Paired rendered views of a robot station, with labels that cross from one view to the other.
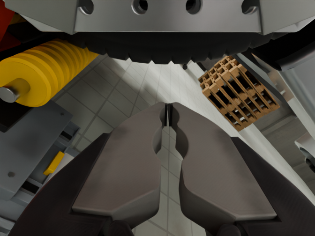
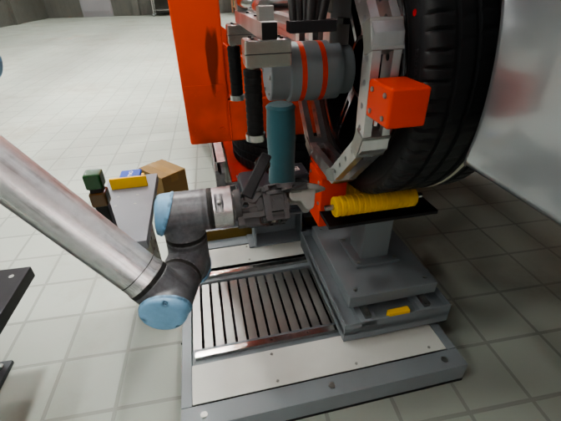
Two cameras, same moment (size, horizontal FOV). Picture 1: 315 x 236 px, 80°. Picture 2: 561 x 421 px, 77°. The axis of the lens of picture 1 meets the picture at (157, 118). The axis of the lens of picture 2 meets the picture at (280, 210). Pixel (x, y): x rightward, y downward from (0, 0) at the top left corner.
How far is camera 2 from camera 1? 83 cm
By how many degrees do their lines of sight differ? 86
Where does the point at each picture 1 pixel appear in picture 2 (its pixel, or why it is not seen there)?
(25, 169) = (364, 291)
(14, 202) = (355, 318)
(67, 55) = (357, 197)
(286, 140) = not seen: outside the picture
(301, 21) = (360, 148)
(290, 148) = not seen: outside the picture
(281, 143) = not seen: outside the picture
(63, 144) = (417, 306)
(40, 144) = (386, 286)
